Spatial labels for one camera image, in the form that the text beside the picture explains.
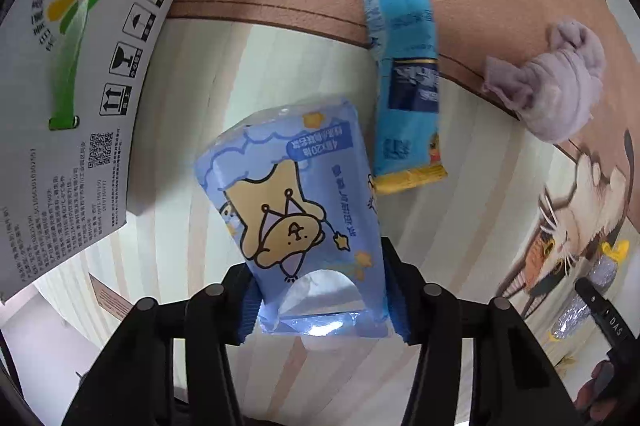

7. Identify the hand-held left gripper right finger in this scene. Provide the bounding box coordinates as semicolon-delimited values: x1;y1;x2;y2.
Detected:
381;237;587;426

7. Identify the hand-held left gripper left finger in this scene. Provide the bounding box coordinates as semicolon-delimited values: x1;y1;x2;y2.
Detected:
60;265;264;426

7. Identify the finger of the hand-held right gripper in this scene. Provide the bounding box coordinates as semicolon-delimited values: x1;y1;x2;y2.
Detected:
574;278;629;350

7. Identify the silver glitter packet yellow trim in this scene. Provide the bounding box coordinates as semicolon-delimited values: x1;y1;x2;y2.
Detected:
550;240;629;343

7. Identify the blue cartoon star tissue pack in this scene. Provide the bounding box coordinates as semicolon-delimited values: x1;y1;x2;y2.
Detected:
194;94;391;339

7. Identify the person's right hand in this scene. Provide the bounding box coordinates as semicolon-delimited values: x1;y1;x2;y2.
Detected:
574;357;617;413

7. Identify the brown cardboard piece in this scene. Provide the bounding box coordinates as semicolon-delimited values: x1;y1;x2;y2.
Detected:
88;272;134;323

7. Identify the purple crumpled cloth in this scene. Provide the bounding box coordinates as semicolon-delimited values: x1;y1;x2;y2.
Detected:
482;19;607;144

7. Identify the blue yellow snack packet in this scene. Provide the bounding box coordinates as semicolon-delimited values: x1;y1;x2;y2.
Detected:
356;0;449;196

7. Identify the white cardboard box green strap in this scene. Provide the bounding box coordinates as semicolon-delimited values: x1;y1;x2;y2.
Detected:
0;0;236;304

